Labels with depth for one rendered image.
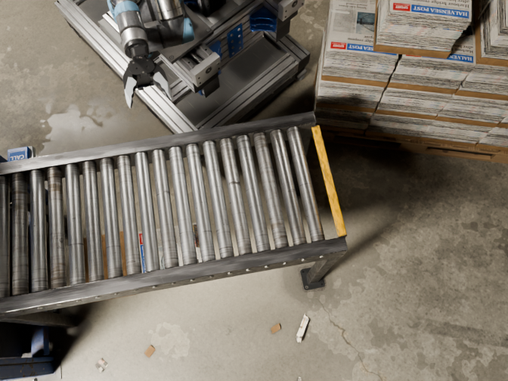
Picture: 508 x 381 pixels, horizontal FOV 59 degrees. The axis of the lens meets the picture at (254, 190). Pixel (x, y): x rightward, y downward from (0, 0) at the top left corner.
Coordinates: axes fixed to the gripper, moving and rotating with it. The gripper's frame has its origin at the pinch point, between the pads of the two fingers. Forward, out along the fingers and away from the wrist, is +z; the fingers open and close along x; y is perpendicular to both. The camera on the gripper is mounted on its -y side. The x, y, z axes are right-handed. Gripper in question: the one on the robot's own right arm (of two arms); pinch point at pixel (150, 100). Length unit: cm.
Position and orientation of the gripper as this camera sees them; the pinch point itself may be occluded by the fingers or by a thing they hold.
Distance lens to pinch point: 131.6
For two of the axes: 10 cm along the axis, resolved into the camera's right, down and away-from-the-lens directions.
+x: -9.5, 2.3, -2.1
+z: 2.9, 9.0, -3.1
